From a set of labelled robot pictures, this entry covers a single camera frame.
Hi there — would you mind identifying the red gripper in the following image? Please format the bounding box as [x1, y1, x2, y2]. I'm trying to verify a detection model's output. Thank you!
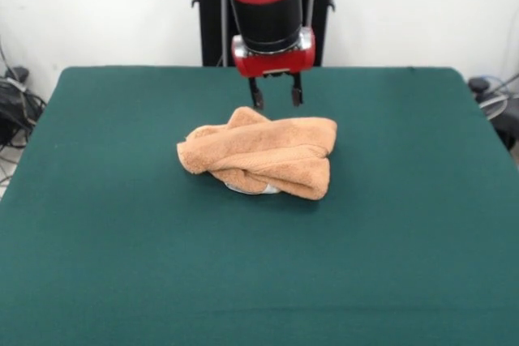
[231, 26, 315, 110]

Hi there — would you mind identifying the orange terry towel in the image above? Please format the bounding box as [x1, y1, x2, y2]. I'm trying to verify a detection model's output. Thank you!
[177, 105, 339, 200]

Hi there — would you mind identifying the dark green table cloth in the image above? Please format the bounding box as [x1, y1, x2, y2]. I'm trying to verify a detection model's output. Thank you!
[0, 65, 519, 346]

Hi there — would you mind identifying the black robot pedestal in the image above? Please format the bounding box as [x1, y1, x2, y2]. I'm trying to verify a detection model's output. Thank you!
[190, 0, 337, 67]

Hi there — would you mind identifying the black cable bundle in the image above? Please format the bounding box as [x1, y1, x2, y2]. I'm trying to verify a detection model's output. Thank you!
[0, 65, 48, 151]

